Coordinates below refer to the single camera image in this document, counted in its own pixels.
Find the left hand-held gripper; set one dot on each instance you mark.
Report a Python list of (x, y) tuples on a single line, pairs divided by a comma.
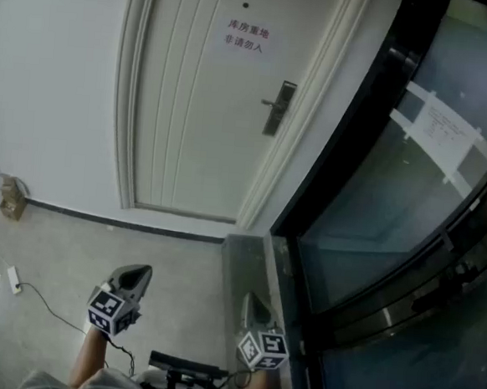
[(106, 311)]

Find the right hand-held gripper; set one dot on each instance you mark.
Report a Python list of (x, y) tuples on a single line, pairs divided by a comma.
[(271, 349)]

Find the person's left forearm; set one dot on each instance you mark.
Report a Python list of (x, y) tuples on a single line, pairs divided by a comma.
[(88, 357)]

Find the white door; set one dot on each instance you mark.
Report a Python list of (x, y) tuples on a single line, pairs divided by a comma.
[(214, 137)]

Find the black door lock plate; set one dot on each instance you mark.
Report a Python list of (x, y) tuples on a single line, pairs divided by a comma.
[(283, 94)]

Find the grey marble plinth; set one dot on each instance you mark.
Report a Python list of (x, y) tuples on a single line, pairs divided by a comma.
[(241, 273)]

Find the black chest-mounted rig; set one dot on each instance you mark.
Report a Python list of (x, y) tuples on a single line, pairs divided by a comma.
[(188, 367)]

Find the person's grey clothing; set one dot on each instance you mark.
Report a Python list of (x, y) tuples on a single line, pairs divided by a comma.
[(102, 384)]

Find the white power strip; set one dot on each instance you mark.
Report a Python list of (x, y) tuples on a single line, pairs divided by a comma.
[(13, 278)]

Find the brown cardboard box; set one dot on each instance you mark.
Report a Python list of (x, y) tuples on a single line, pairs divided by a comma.
[(12, 198)]

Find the white paper sign red lettering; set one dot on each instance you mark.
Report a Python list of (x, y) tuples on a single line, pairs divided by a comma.
[(245, 38)]

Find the white taped paper notice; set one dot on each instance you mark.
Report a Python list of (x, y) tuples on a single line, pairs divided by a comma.
[(443, 129)]

